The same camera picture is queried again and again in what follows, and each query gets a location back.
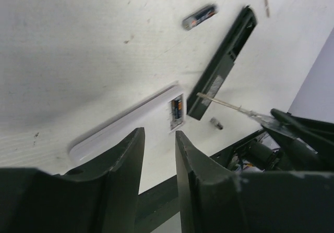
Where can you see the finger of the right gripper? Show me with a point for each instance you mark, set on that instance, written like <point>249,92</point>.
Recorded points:
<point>307,143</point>

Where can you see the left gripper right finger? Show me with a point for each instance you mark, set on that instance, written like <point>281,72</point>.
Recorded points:
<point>215,199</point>

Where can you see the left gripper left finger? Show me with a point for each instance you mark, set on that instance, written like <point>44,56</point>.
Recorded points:
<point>98,196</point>

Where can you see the clear handle screwdriver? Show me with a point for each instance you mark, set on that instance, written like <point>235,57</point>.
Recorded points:
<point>259,118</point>

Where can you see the aaa battery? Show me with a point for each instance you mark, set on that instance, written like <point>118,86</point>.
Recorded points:
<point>199,16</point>
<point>177,108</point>
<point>216,123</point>

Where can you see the white remote control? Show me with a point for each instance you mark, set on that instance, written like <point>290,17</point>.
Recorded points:
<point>154,114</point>

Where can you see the black remote control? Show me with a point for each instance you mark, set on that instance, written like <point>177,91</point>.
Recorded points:
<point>222,63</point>

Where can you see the AAA battery in white remote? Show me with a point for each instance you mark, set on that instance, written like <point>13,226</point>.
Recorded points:
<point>177,108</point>

